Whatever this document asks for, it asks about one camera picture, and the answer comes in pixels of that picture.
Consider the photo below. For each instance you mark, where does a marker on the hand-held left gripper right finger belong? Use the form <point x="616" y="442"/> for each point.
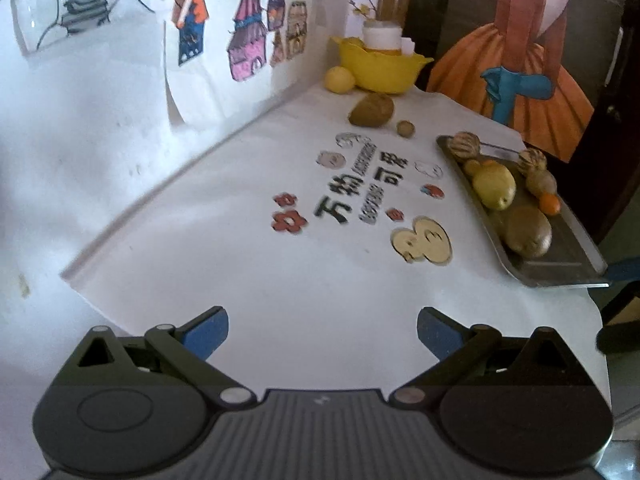
<point x="440" y="332"/>

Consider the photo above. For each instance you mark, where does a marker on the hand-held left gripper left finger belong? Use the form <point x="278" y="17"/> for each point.
<point x="207" y="332"/>

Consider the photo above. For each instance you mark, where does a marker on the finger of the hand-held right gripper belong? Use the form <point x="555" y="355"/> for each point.
<point x="624" y="271"/>
<point x="620" y="337"/>

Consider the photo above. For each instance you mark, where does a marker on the metal tray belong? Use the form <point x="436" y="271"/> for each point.
<point x="565" y="260"/>

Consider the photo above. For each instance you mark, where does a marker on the large brown kiwi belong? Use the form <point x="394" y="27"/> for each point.
<point x="372" y="110"/>
<point x="527" y="230"/>

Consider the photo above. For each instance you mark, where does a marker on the brown oval fruit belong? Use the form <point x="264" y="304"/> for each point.
<point x="542" y="182"/>

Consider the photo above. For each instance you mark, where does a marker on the yellow green pear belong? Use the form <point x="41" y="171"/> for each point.
<point x="494" y="185"/>

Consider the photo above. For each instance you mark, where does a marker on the small brown kiwi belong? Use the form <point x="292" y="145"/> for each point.
<point x="471" y="166"/>

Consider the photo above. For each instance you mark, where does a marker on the white printed table mat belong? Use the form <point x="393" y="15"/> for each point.
<point x="300" y="280"/>

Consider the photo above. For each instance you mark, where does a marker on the dark brown door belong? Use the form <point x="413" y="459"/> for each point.
<point x="620" y="160"/>

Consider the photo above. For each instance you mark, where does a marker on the small brown nut on table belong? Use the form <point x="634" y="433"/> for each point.
<point x="406" y="128"/>

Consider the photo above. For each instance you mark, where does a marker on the orange dress figure poster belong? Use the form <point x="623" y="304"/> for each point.
<point x="525" y="60"/>

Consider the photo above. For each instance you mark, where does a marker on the yellow plastic bowl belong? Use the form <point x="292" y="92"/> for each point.
<point x="385" y="72"/>

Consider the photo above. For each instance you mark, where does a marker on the yellow lemon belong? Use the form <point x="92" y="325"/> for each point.
<point x="340" y="80"/>

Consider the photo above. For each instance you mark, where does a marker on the white cup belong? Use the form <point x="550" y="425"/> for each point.
<point x="381" y="35"/>

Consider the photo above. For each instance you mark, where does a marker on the small yellow fruit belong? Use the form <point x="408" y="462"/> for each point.
<point x="354" y="41"/>

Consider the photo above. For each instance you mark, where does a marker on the house drawings wall poster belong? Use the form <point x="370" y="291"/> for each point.
<point x="250" y="50"/>

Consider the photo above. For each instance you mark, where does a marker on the line drawing wall poster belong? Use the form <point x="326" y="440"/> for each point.
<point x="85" y="5"/>

